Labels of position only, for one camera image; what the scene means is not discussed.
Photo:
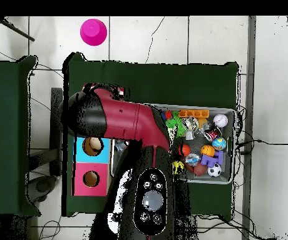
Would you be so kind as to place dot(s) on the purple foam toy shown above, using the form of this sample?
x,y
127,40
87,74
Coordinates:
x,y
209,160

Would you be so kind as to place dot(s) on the orange basketball toy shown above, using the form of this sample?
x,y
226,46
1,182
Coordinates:
x,y
207,150

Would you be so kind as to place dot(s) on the brown football toy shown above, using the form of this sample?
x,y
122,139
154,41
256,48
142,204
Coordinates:
x,y
200,170

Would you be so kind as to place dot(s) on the dark green side table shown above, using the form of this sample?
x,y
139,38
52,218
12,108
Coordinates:
x,y
3,125

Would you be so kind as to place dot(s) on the red rubber ball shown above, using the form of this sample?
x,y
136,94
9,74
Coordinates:
x,y
185,150

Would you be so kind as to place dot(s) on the wooden box with three holes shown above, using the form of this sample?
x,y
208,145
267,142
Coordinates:
x,y
80,180

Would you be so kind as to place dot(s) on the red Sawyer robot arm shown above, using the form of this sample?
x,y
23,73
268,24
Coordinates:
x,y
129,120

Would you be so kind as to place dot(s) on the globe print ball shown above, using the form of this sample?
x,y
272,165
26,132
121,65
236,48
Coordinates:
x,y
219,143

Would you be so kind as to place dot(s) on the white baseball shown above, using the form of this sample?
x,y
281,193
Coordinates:
x,y
220,120

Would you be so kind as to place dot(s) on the green spiky ball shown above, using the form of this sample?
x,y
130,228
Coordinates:
x,y
175,123

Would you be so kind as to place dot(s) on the pink plastic cup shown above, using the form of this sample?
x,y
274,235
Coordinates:
x,y
93,32

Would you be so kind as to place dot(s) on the orange plastic tray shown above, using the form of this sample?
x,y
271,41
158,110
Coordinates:
x,y
193,113

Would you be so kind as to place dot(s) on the plain yellow ball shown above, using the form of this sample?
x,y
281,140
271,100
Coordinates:
x,y
178,167

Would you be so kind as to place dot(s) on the black and white soccer ball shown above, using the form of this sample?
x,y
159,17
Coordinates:
x,y
214,170

